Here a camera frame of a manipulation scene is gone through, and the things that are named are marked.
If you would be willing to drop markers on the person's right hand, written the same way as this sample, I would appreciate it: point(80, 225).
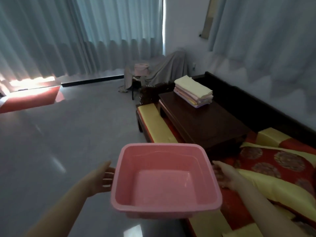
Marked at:
point(228, 176)

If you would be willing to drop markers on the person's left hand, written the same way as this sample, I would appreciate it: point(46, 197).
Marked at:
point(100, 182)

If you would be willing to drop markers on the pink plastic basin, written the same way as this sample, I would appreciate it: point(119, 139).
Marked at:
point(163, 185)

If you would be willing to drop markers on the grey striped towel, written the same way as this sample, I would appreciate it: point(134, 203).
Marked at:
point(197, 102)

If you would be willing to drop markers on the cream towel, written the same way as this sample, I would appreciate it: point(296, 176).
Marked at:
point(192, 86)

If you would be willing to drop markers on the person's left forearm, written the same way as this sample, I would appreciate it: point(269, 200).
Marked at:
point(59, 214)

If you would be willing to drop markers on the red patterned seat cushion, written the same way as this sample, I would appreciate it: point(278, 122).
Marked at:
point(237, 209)
point(153, 120)

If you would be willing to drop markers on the red square pillow yellow border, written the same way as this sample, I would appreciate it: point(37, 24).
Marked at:
point(284, 165)

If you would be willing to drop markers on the dark wooden low table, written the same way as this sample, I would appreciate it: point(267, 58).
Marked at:
point(205, 123)

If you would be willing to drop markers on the red bolster with yellow ends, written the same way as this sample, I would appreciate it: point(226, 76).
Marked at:
point(271, 136)

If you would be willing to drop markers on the red floor mat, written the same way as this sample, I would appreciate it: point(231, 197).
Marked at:
point(29, 98)

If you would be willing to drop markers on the pale pink box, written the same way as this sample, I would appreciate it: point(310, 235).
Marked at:
point(141, 68)

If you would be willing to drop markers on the furniture under grey cover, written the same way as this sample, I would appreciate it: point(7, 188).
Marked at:
point(168, 66)

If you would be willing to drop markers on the grey drape curtain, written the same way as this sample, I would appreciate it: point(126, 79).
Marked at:
point(74, 34)

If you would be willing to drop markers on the white sheer curtain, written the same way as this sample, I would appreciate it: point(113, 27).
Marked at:
point(266, 29)

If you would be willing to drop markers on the dark carved wooden sofa frame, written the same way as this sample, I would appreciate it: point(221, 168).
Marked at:
point(247, 108)

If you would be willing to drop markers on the hanging wall scroll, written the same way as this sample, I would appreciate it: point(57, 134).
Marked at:
point(209, 17)

